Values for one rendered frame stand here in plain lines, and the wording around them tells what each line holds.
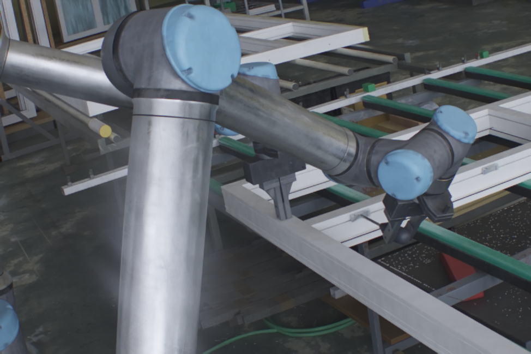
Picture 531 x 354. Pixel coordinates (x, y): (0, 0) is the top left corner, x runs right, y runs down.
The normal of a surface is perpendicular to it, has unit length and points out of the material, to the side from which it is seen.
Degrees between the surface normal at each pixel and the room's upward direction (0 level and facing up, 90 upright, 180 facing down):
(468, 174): 90
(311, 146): 116
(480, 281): 90
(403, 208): 126
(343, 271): 90
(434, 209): 39
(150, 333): 73
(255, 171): 90
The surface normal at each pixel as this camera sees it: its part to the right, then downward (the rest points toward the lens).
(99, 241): -0.19, -0.94
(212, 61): 0.71, -0.05
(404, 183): -0.60, 0.45
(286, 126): 0.62, 0.32
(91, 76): 0.39, 0.04
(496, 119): -0.91, 0.28
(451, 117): 0.28, -0.69
